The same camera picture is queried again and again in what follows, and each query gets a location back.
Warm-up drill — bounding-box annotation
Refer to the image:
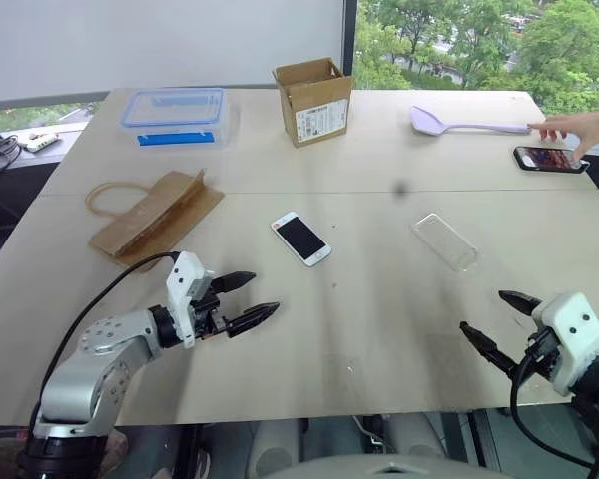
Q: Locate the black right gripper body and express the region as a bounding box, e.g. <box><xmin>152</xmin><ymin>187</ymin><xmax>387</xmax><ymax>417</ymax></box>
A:
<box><xmin>516</xmin><ymin>326</ymin><xmax>563</xmax><ymax>385</ymax></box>

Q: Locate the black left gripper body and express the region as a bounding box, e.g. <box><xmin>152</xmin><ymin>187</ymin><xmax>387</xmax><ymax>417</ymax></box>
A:
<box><xmin>192</xmin><ymin>291</ymin><xmax>232</xmax><ymax>342</ymax></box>

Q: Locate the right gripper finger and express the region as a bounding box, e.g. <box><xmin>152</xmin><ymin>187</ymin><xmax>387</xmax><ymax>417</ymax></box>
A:
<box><xmin>458</xmin><ymin>321</ymin><xmax>523</xmax><ymax>383</ymax></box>
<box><xmin>498</xmin><ymin>290</ymin><xmax>545</xmax><ymax>317</ymax></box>

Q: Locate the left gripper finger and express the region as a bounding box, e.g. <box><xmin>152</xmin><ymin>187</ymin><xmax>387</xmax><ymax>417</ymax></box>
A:
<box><xmin>210</xmin><ymin>271</ymin><xmax>258</xmax><ymax>296</ymax></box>
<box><xmin>227</xmin><ymin>301</ymin><xmax>282</xmax><ymax>339</ymax></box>

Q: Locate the white smartphone with black screen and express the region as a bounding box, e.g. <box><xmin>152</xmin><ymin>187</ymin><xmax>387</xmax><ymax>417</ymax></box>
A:
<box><xmin>270</xmin><ymin>211</ymin><xmax>333</xmax><ymax>269</ymax></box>

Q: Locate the clear plastic phone case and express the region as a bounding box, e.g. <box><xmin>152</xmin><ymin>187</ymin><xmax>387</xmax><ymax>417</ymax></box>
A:
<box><xmin>410</xmin><ymin>213</ymin><xmax>482</xmax><ymax>274</ymax></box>

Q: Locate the black-cased smartphone with lit screen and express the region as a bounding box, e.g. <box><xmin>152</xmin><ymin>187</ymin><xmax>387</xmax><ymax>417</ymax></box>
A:
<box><xmin>512</xmin><ymin>145</ymin><xmax>591</xmax><ymax>175</ymax></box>

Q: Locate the person's bare hand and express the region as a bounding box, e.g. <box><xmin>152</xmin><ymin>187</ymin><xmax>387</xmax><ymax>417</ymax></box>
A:
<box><xmin>527</xmin><ymin>110</ymin><xmax>599</xmax><ymax>165</ymax></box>

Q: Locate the brown paper bag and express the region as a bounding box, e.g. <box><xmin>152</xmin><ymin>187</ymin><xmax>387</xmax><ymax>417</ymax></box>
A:
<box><xmin>84</xmin><ymin>169</ymin><xmax>226</xmax><ymax>267</ymax></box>

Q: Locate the clear container with blue lid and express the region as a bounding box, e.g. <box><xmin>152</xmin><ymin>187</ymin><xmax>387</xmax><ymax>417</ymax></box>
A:
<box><xmin>118</xmin><ymin>87</ymin><xmax>231</xmax><ymax>150</ymax></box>

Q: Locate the open cardboard box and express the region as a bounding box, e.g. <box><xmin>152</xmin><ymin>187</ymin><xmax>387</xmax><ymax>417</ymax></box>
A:
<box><xmin>272</xmin><ymin>57</ymin><xmax>354</xmax><ymax>149</ymax></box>

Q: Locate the lilac plastic spatula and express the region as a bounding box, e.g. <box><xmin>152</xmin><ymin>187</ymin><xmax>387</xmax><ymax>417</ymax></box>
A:
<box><xmin>409</xmin><ymin>105</ymin><xmax>533</xmax><ymax>137</ymax></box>

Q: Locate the white power strip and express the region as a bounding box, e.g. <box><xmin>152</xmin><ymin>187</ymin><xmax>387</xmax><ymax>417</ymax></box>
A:
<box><xmin>21</xmin><ymin>130</ymin><xmax>61</xmax><ymax>153</ymax></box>

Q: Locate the white roller blind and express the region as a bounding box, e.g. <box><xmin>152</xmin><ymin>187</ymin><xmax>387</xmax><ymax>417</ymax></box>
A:
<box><xmin>0</xmin><ymin>0</ymin><xmax>344</xmax><ymax>104</ymax></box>

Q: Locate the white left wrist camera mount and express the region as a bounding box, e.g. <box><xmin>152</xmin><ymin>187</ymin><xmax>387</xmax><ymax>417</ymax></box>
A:
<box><xmin>165</xmin><ymin>250</ymin><xmax>216</xmax><ymax>349</ymax></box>

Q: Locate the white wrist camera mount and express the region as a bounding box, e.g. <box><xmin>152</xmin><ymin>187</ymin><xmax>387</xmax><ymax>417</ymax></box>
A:
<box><xmin>530</xmin><ymin>291</ymin><xmax>599</xmax><ymax>398</ymax></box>
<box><xmin>165</xmin><ymin>250</ymin><xmax>216</xmax><ymax>349</ymax></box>

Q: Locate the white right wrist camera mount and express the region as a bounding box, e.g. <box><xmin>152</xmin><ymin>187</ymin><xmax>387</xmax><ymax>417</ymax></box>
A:
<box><xmin>530</xmin><ymin>291</ymin><xmax>599</xmax><ymax>398</ymax></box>

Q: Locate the black window frame post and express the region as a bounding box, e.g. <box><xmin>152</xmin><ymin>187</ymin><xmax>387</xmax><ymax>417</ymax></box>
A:
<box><xmin>341</xmin><ymin>0</ymin><xmax>359</xmax><ymax>91</ymax></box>

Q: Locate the grey cable bundle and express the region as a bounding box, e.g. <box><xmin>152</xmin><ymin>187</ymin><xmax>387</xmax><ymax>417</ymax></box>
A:
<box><xmin>0</xmin><ymin>134</ymin><xmax>22</xmax><ymax>175</ymax></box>

